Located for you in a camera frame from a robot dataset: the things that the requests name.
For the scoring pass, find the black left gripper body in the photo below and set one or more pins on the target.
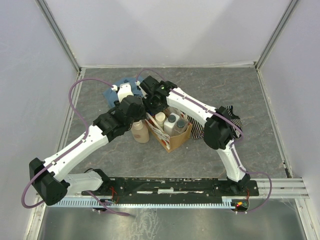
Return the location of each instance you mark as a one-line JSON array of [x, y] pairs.
[[140, 115]]

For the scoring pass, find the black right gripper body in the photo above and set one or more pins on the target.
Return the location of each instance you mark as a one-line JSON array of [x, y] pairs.
[[151, 106]]

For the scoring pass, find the beige pump lotion bottle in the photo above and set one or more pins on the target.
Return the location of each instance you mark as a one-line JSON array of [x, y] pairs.
[[140, 132]]

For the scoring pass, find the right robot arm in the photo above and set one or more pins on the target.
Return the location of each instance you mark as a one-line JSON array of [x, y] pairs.
[[218, 128]]

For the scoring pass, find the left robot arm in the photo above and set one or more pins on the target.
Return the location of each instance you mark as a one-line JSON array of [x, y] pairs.
[[51, 178]]

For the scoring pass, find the watermelon print canvas bag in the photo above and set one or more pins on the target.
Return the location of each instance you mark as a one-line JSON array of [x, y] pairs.
[[170, 143]]

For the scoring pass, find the white bottle with cream cap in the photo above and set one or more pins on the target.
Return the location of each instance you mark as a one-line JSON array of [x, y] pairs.
[[160, 118]]

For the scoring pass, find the white bottle with grey cap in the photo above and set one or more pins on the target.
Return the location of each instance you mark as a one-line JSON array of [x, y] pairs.
[[170, 123]]

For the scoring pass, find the clear bottle with grey cap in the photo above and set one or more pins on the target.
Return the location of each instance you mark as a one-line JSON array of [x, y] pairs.
[[180, 127]]

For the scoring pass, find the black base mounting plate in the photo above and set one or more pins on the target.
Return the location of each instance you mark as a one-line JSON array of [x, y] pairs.
[[134, 186]]

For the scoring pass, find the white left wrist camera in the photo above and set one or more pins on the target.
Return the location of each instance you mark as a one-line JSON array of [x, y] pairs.
[[123, 91]]

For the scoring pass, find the light blue cable duct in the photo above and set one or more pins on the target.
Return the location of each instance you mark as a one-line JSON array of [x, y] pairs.
[[169, 201]]

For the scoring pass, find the aluminium frame rail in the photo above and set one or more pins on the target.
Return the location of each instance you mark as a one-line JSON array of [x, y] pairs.
[[282, 188]]

